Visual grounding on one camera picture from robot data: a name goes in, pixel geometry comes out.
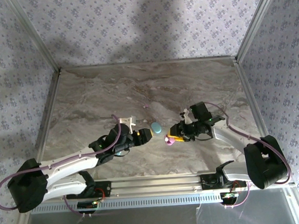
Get white left camera bracket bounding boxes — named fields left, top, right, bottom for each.
left=118, top=114, right=139, bottom=135

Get white camera bracket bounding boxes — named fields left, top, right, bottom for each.
left=118, top=114, right=139, bottom=135
left=179, top=108, right=193, bottom=125

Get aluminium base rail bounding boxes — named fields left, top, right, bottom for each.
left=94, top=172, right=205, bottom=199

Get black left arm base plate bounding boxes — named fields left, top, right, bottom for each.
left=64, top=180, right=113, bottom=200

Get grey slotted cable duct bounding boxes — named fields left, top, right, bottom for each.
left=30, top=191, right=225, bottom=214

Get grey metal sheet panel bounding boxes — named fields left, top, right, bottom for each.
left=23, top=195, right=299, bottom=224

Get white right camera bracket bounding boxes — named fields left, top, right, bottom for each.
left=179, top=108, right=193, bottom=125

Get blue earbud charging case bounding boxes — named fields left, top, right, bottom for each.
left=150, top=122, right=163, bottom=136

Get aluminium table edge rail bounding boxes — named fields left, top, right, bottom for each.
left=234, top=56, right=269, bottom=140
left=59, top=55, right=238, bottom=72
left=30, top=70, right=66, bottom=157

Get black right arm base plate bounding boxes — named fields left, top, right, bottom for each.
left=200, top=171, right=246, bottom=191

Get aluminium frame post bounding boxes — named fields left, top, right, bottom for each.
left=5, top=0, right=62, bottom=77
left=285, top=185, right=299, bottom=224
left=233, top=0, right=286, bottom=61

